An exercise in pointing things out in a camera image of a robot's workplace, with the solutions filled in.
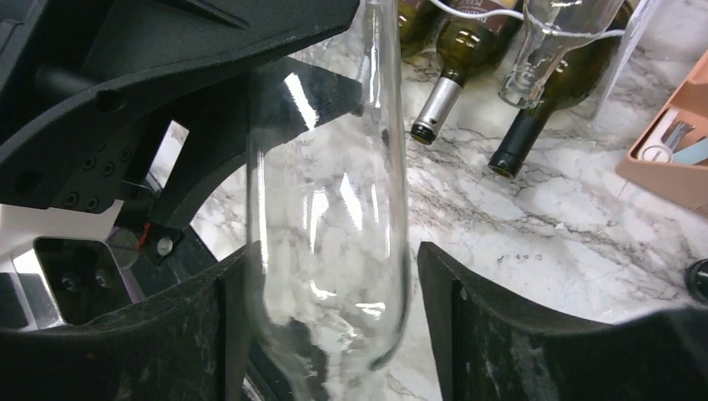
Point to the white wire wine rack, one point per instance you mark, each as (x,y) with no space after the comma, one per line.
(629,37)

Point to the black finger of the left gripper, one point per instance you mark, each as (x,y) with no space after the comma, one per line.
(249,127)
(79,80)

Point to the green wine bottle white label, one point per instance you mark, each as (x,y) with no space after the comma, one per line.
(467,49)

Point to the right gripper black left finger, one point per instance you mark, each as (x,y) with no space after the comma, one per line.
(188,342)

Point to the green wine bottle dark label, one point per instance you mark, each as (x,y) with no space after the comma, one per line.
(571,82)

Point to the small red capped bottle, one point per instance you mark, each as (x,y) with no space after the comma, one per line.
(696,280)

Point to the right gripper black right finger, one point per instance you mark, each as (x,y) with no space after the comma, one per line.
(489,343)

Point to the peach plastic file organizer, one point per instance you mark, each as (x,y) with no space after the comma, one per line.
(670,158)

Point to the clear glass bottle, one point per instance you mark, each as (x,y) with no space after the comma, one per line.
(552,28)
(327,231)

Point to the green Primitivo wine bottle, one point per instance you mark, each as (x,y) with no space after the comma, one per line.
(416,21)

